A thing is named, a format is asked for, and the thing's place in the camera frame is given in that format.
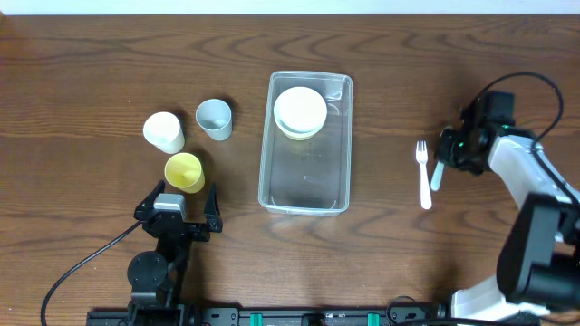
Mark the clear plastic storage container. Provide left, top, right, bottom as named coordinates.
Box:
left=258, top=71, right=353, bottom=216

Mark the grey plastic cup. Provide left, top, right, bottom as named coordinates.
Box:
left=196, top=99, right=233, bottom=141

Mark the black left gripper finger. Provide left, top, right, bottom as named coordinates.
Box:
left=203, top=183, right=223, bottom=226
left=133, top=180, right=166, bottom=221

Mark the yellow plastic cup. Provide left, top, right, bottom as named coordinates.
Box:
left=164, top=153, right=205, bottom=194

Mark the pink plastic fork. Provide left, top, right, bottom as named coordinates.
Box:
left=415, top=140, right=432, bottom=210

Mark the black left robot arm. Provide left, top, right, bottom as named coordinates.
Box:
left=119, top=180, right=223, bottom=326

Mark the white plastic bowl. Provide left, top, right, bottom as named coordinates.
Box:
left=273, top=87, right=327, bottom=132

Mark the mint green plastic spoon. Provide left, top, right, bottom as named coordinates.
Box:
left=430, top=161, right=445, bottom=192

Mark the white plastic cup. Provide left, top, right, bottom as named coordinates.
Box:
left=142, top=111, right=185, bottom=154

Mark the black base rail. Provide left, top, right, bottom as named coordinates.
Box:
left=86, top=302, right=449, bottom=326

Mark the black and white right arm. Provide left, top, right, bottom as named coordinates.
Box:
left=436, top=123, right=579, bottom=321

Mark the yellow plastic bowl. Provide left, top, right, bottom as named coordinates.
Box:
left=278, top=125, right=321, bottom=141

